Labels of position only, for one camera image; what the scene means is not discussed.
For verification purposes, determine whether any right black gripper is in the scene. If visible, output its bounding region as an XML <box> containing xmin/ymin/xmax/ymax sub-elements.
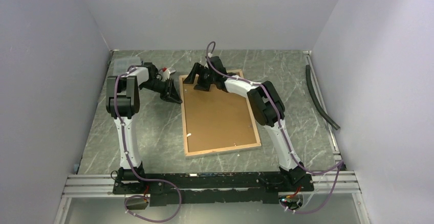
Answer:
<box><xmin>183</xmin><ymin>63</ymin><xmax>216</xmax><ymax>92</ymax></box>

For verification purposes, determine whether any clear plastic compartment box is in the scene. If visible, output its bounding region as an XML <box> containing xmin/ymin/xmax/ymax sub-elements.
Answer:
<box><xmin>112</xmin><ymin>56</ymin><xmax>142</xmax><ymax>76</ymax></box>

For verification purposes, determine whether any brown backing board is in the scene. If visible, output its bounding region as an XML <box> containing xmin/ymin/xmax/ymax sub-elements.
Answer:
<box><xmin>182</xmin><ymin>72</ymin><xmax>258</xmax><ymax>152</ymax></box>

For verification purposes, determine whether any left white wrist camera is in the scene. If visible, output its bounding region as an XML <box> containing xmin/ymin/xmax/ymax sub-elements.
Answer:
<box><xmin>159</xmin><ymin>68</ymin><xmax>176</xmax><ymax>81</ymax></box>

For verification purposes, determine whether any white wooden picture frame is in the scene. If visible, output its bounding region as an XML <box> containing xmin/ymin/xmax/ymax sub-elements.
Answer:
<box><xmin>179</xmin><ymin>69</ymin><xmax>262</xmax><ymax>158</ymax></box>

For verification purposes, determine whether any aluminium extrusion rail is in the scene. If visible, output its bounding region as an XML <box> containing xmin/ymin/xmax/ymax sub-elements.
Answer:
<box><xmin>61</xmin><ymin>171</ymin><xmax>371</xmax><ymax>223</ymax></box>

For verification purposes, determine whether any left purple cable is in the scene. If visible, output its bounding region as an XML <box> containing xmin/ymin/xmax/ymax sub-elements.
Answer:
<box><xmin>114</xmin><ymin>64</ymin><xmax>183</xmax><ymax>223</ymax></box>

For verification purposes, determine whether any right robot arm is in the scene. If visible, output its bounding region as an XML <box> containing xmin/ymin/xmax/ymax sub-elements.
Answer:
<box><xmin>183</xmin><ymin>56</ymin><xmax>306</xmax><ymax>191</ymax></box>

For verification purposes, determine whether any black corrugated hose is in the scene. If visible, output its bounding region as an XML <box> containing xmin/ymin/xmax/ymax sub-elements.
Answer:
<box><xmin>305</xmin><ymin>64</ymin><xmax>341</xmax><ymax>130</ymax></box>

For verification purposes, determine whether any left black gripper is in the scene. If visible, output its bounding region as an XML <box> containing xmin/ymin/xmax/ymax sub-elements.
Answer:
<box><xmin>141</xmin><ymin>78</ymin><xmax>183</xmax><ymax>104</ymax></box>

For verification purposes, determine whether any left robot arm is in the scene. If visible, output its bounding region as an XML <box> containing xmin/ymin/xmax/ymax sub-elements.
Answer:
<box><xmin>106</xmin><ymin>62</ymin><xmax>182</xmax><ymax>193</ymax></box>

